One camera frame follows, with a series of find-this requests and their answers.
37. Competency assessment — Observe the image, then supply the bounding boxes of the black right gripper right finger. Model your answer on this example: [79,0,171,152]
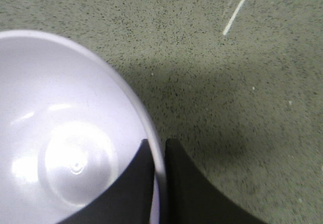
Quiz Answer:
[165,139,264,223]

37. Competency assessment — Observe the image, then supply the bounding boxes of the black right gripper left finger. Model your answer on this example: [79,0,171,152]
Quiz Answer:
[61,139,154,224]

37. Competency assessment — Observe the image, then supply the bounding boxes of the purple plastic bowl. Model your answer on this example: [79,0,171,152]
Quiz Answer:
[1,30,168,223]

